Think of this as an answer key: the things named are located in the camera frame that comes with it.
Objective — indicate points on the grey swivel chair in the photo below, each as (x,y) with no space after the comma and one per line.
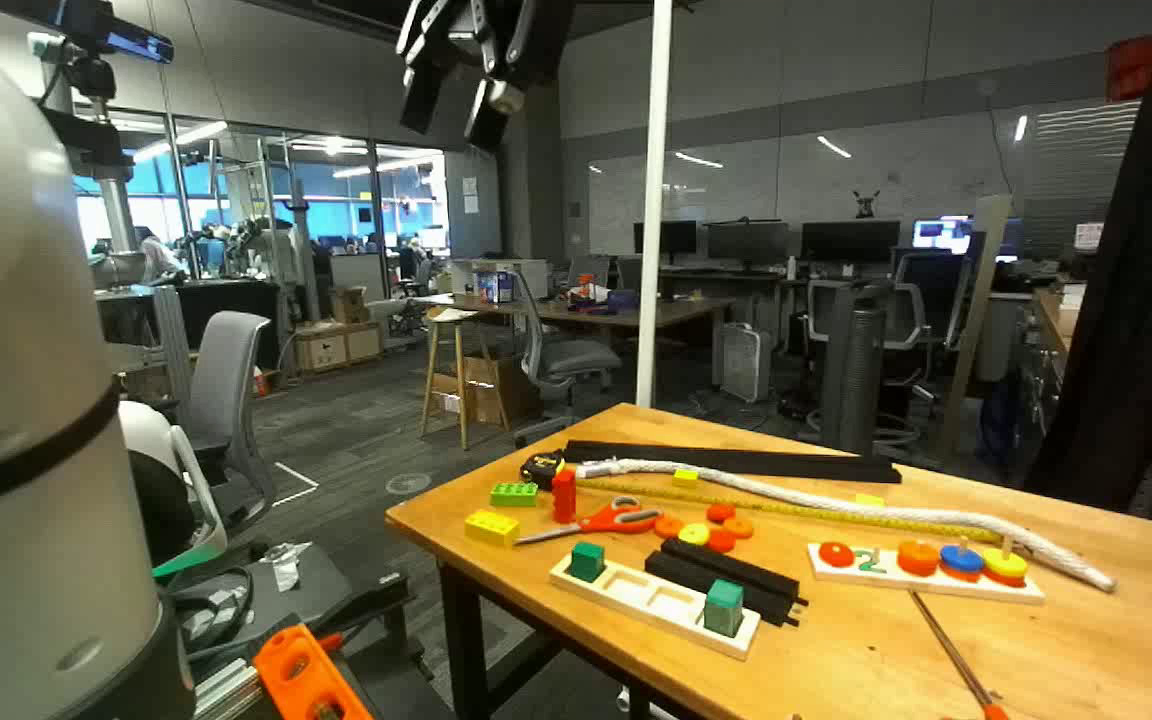
(562,350)

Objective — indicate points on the low wooden drawer unit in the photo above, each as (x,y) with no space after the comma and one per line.
(337,347)

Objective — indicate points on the orange token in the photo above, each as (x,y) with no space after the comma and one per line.
(739,530)
(722,542)
(918,559)
(668,526)
(722,514)

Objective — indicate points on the green toy brick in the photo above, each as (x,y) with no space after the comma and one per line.
(515,494)

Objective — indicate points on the camera on stand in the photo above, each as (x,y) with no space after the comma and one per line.
(90,81)

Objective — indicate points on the black rectangular block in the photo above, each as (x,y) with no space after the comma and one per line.
(730,583)

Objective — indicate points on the green cube block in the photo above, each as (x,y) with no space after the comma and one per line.
(586,560)

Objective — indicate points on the leaning wooden plank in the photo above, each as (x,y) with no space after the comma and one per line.
(978,321)

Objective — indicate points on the grey office chair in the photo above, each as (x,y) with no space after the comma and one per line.
(220,384)

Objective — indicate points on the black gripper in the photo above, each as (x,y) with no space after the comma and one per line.
(480,35)

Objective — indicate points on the black curtain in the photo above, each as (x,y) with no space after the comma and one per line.
(1136,293)

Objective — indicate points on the white token holder board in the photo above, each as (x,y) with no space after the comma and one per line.
(880,583)

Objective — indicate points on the small yellow piece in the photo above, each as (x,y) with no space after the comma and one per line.
(687,474)

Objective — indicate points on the yellow loose token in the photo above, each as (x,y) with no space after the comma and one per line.
(692,535)

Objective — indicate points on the orange plastic tool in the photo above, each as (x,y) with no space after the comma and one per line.
(302,674)

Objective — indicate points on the red token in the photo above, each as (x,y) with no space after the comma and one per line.
(839,555)

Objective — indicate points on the black office chair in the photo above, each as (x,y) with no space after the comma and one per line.
(869,347)

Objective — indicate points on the lit computer monitor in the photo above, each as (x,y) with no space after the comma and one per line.
(940,235)

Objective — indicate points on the dark computer monitor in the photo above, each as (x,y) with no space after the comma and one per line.
(851,240)
(664,236)
(748,240)

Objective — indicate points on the long black bar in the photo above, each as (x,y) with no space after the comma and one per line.
(739,460)

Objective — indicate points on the blue token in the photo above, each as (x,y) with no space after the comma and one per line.
(960,560)

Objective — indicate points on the white vertical frame pole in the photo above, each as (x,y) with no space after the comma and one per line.
(655,200)

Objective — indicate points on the white computer tower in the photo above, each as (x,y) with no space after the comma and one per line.
(740,362)

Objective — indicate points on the red small bottle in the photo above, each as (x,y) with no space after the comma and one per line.
(564,494)

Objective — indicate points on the yellow toy brick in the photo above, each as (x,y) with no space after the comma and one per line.
(492,526)

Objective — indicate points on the teal cube block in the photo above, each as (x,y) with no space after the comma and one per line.
(725,606)

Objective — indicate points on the white shape sorter board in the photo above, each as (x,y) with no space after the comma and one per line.
(640,600)

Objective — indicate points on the orange loose token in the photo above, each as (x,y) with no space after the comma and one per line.
(739,530)
(722,542)
(722,514)
(668,526)

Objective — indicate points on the wooden stool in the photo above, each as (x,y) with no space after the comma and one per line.
(451,362)

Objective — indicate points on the red storage box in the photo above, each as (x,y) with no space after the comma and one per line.
(1134,67)

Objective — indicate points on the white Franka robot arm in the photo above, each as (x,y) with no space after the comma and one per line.
(30,402)

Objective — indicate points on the wooden office desk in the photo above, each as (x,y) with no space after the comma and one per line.
(619,315)

